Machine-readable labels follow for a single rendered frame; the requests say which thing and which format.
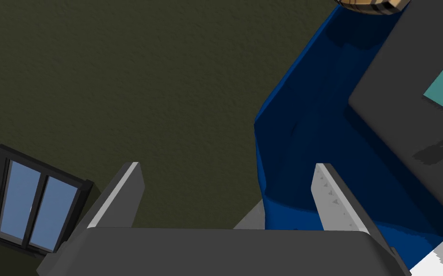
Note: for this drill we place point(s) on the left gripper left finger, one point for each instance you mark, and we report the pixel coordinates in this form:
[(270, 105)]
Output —
[(123, 199)]

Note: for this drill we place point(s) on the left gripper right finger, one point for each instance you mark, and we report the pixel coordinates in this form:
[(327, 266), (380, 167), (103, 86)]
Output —
[(340, 207)]

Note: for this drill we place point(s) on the black framed window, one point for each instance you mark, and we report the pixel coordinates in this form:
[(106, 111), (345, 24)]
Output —
[(33, 203)]

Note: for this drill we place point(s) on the wooden bowl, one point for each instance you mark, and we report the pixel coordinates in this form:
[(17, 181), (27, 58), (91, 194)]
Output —
[(370, 5)]

